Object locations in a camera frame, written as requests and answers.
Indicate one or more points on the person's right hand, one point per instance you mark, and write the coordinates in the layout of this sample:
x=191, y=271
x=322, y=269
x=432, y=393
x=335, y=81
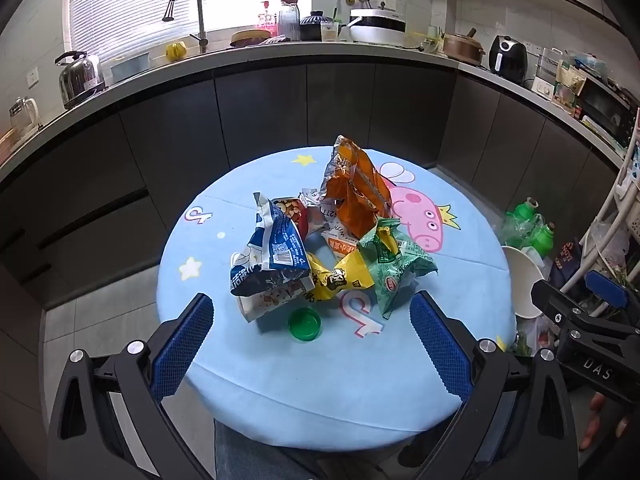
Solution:
x=597, y=405

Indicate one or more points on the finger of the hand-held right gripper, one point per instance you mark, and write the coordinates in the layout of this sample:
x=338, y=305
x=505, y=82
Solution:
x=552, y=297
x=607, y=287

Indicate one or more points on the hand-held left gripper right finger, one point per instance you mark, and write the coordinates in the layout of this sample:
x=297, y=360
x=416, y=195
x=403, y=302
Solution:
x=440, y=345

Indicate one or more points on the dark kitchen cabinets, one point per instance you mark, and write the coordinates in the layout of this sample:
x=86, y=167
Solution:
x=200, y=125

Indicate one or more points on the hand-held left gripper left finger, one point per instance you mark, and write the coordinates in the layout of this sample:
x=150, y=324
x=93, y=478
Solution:
x=182, y=350

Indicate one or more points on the brown lidded pot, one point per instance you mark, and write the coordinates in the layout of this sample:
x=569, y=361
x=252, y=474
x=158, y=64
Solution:
x=462, y=47

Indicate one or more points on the round table with cartoon cloth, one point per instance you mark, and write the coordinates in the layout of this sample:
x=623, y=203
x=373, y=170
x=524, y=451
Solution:
x=280, y=395

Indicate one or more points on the glass pitcher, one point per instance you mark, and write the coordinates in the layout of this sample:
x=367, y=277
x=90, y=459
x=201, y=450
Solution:
x=24, y=115

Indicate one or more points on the white wall socket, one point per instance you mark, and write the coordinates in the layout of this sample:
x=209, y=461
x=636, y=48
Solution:
x=33, y=77

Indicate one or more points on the pale blue basin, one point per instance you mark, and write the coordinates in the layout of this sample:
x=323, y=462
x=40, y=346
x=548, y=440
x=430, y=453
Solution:
x=129, y=69

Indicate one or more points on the white rice cooker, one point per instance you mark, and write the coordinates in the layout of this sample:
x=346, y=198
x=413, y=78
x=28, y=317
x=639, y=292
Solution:
x=375, y=27

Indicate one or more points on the steel kitchen faucet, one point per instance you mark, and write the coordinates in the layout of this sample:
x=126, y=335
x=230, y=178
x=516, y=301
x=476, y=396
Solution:
x=200, y=15

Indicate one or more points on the clear plastic bag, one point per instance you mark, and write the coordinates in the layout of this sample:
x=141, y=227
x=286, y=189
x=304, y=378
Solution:
x=510, y=232

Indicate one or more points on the silver white snack wrapper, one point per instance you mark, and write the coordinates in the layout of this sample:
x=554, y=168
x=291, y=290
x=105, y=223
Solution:
x=316, y=210

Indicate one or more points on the glass jar with red lid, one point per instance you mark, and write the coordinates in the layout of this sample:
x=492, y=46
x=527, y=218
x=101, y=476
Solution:
x=289, y=20

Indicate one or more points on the yellow snack bag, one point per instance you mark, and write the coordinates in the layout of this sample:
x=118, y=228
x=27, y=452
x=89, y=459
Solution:
x=325, y=280

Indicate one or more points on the round wooden board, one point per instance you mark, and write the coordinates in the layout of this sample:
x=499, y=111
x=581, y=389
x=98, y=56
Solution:
x=250, y=37

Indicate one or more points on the dark lidded pot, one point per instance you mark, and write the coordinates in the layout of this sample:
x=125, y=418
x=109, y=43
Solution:
x=314, y=27

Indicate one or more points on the steel kettle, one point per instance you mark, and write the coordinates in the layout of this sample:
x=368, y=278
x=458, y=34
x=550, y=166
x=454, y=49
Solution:
x=80, y=80

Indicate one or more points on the green snack bag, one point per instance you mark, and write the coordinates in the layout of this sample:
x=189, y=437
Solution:
x=395, y=270

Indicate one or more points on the orange snack bag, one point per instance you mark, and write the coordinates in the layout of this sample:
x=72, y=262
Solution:
x=355, y=185

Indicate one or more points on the beige plastic storage rack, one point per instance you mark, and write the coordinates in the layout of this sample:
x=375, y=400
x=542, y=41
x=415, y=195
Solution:
x=607, y=220

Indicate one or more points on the white and orange snack wrapper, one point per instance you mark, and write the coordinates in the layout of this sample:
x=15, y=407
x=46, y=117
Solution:
x=341, y=243

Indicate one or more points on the blue and white snack bag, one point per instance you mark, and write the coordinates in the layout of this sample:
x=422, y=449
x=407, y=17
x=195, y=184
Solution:
x=280, y=247

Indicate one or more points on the red nut bag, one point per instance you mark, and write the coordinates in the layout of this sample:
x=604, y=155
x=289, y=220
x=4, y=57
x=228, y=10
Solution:
x=294, y=211

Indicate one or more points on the black air fryer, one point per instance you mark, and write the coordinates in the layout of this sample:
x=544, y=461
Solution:
x=507, y=57

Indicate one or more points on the white countertop appliance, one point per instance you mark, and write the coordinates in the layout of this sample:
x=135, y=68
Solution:
x=546, y=77

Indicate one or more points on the green bottle cap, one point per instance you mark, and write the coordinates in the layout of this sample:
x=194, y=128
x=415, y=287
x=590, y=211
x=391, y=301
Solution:
x=305, y=325

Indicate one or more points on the person's blue jeans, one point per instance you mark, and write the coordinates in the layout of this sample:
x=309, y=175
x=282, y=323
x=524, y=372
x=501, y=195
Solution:
x=240, y=452

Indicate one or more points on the black microwave oven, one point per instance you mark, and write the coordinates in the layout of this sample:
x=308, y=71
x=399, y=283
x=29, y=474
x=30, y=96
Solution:
x=605, y=110

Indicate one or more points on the white round bin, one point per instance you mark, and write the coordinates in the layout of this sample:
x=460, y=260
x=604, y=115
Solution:
x=520, y=285

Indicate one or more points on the pink pump bottle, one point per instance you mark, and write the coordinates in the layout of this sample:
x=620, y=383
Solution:
x=266, y=17

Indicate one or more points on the clear measuring cup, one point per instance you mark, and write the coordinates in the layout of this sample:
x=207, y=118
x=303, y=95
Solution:
x=329, y=31

